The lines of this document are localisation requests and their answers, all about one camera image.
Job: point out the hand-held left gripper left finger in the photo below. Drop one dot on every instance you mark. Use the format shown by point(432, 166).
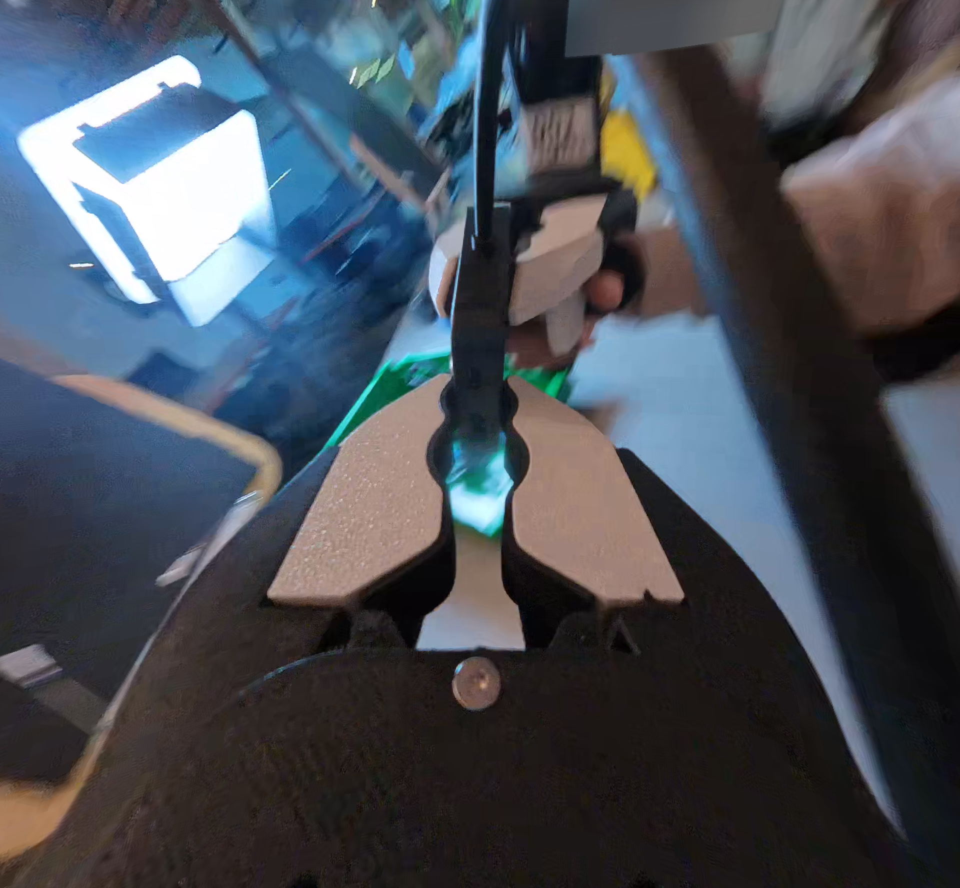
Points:
point(360, 520)

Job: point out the white board stand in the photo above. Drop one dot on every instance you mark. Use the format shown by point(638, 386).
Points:
point(202, 550)

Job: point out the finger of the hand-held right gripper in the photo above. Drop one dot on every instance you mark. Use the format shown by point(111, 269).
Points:
point(559, 265)
point(444, 280)

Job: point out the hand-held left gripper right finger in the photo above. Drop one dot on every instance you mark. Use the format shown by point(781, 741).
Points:
point(585, 520)

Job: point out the green plastic bin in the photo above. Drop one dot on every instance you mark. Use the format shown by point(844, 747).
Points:
point(390, 393)

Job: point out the person's right hand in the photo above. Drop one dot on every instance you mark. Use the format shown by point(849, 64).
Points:
point(606, 292)

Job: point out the bright studio light panel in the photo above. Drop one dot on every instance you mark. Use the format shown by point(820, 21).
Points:
point(187, 190)

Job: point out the black board with wooden frame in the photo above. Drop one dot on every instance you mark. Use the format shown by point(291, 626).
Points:
point(352, 108)
point(112, 513)

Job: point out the person's right forearm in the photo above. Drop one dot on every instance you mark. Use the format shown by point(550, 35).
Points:
point(885, 228)

